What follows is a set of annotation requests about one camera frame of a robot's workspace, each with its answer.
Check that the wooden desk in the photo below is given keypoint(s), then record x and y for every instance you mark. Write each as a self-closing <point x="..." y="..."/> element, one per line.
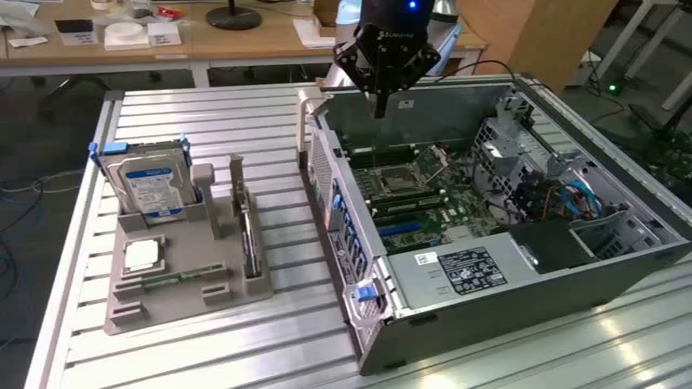
<point x="243" y="44"/>

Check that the blue case latch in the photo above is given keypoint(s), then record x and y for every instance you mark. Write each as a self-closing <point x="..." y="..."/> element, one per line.
<point x="363" y="293"/>

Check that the black office chair base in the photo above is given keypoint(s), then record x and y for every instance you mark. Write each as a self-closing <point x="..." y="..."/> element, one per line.
<point x="70" y="93"/>

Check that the white box with black lid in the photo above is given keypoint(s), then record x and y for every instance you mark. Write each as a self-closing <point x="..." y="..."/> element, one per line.
<point x="77" y="32"/>

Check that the grey metal drive cage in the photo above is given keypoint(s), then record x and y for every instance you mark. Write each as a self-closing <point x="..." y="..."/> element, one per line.
<point x="514" y="154"/>

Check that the white box with tape roll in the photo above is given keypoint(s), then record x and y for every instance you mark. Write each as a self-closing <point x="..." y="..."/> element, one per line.
<point x="127" y="38"/>

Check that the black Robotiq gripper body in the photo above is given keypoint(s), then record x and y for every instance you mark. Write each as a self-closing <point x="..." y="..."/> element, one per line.
<point x="395" y="20"/>

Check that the grey power supply unit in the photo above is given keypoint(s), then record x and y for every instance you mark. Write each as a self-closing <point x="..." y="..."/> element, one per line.
<point x="433" y="283"/>

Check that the blue slot retention clip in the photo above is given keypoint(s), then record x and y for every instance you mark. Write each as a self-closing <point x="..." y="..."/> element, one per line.
<point x="354" y="242"/>
<point x="337" y="202"/>
<point x="347" y="220"/>
<point x="361" y="259"/>

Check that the green motherboard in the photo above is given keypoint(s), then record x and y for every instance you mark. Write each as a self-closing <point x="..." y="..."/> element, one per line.
<point x="459" y="202"/>

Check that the white paper label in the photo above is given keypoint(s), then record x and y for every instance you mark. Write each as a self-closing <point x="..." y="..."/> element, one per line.
<point x="27" y="41"/>

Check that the metal socket cover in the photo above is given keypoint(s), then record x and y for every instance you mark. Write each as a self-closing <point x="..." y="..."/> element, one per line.
<point x="433" y="162"/>

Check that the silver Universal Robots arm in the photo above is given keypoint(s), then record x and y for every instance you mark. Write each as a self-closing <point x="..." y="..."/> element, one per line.
<point x="339" y="76"/>

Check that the red packet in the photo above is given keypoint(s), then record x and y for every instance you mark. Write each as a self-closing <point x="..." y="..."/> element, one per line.
<point x="169" y="14"/>

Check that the installed dark RAM stick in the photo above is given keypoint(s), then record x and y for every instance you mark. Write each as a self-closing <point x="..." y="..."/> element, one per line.
<point x="411" y="204"/>

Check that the grey plastic parts rack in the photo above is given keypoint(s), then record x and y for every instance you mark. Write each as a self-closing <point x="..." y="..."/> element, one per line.
<point x="185" y="251"/>

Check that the silver chipset heatsink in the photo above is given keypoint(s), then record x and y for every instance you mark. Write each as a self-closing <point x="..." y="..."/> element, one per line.
<point x="463" y="233"/>

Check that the plain white box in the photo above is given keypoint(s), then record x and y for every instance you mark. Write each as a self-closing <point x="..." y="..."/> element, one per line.
<point x="165" y="34"/>

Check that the beige tape roll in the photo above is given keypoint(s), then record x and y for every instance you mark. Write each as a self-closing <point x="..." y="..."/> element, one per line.
<point x="103" y="4"/>

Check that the black round lamp base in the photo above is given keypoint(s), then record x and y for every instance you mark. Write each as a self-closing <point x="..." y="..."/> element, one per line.
<point x="233" y="18"/>

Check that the green RAM stick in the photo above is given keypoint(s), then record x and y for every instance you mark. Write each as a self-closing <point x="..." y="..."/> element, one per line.
<point x="167" y="279"/>

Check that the CPU socket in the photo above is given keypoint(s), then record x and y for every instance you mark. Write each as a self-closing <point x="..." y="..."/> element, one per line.
<point x="398" y="180"/>

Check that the blue expansion slot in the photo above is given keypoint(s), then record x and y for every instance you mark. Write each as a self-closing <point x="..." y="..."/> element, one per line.
<point x="401" y="230"/>

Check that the hard disk in blue caddy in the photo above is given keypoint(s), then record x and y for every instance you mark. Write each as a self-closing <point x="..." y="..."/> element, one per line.
<point x="151" y="186"/>

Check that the graphics card with metal bracket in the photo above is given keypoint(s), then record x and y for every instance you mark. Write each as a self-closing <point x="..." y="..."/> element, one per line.
<point x="249" y="243"/>

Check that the silver CPU chip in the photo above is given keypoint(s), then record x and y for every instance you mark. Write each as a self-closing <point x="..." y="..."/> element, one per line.
<point x="142" y="257"/>

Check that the white table frame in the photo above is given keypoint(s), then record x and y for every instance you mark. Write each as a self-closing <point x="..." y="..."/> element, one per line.
<point x="679" y="89"/>

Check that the white paper stack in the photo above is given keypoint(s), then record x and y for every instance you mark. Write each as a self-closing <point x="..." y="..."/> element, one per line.
<point x="314" y="34"/>

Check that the open grey PC case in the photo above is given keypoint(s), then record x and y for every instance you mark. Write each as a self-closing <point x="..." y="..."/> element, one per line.
<point x="487" y="324"/>

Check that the wooden cabinet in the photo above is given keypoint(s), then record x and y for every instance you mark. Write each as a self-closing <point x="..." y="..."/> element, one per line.
<point x="541" y="40"/>

